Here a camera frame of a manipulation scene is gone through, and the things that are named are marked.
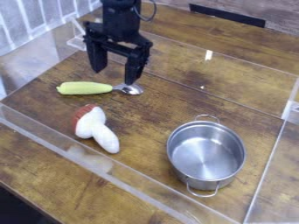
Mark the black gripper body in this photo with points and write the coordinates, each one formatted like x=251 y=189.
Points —
x=121 y=17

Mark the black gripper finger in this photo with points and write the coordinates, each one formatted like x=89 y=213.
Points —
x=97 y=57
x=135 y=64

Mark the white red plush mushroom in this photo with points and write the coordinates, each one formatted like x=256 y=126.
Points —
x=88 y=125

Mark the silver metal pot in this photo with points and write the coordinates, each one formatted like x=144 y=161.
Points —
x=207 y=155

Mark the clear acrylic triangle stand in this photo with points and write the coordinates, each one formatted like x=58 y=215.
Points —
x=76 y=41

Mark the black bar on table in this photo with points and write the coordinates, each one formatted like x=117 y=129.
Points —
x=247 y=20

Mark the yellow handled metal spoon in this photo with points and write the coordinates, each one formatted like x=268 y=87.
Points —
x=92 y=88

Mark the clear acrylic wall panel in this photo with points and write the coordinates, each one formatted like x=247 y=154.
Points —
x=275 y=203

